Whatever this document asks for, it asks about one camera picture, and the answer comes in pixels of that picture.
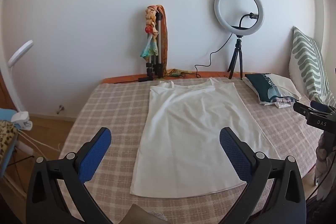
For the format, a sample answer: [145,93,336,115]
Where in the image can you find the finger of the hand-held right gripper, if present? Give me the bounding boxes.
[310,100,332,113]
[293,101,314,115]

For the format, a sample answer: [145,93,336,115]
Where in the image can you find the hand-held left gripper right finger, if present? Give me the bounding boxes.
[219,127,307,224]

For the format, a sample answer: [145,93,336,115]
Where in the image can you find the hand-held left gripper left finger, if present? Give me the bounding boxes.
[26,127,113,224]

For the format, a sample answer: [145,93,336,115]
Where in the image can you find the white tank top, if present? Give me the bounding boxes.
[129,77,279,199]

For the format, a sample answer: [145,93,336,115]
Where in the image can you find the person's right forearm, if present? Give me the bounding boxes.
[314,132,336,201]

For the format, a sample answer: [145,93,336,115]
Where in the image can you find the folded teal and white cloth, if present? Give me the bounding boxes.
[243,73,302,108]

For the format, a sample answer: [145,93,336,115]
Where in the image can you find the green leaf print pillow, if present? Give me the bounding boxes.
[288,26,336,109]

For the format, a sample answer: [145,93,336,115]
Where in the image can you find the beige plaid blanket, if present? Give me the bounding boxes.
[54,77,336,224]

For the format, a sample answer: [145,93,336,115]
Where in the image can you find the brown flat object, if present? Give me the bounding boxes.
[123,203,168,224]

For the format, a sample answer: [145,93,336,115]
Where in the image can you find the orange bed sheet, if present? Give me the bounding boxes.
[101,70,246,84]

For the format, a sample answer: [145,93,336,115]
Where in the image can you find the white clamp desk lamp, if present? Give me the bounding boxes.
[7,40,34,131]

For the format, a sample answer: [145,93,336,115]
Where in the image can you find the small black tripod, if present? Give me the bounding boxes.
[227,34,244,80]

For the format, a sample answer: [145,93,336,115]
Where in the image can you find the leopard print cloth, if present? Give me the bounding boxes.
[0,120,19,169]

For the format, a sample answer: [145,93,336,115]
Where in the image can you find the light blue cloth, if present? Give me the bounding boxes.
[0,108,17,125]

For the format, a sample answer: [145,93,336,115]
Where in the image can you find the small colourful cloth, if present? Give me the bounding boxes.
[165,69,189,77]

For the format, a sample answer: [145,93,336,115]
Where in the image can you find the black gooseneck phone holder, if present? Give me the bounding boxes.
[239,12,259,29]

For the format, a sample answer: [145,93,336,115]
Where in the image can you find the folded silver tripod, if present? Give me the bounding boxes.
[146,11,164,80]

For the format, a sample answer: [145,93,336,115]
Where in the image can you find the colourful floral scarf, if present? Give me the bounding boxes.
[140,5,160,59]

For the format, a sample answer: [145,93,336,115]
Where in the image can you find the orange patterned scarf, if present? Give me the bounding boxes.
[157,5,169,73]

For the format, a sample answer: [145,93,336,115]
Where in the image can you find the white floor cables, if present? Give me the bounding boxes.
[18,132,62,153]

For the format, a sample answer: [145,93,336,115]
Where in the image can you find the black cable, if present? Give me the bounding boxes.
[154,32,234,81]

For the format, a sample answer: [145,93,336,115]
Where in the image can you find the white ring light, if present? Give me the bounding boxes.
[214,0,265,37]

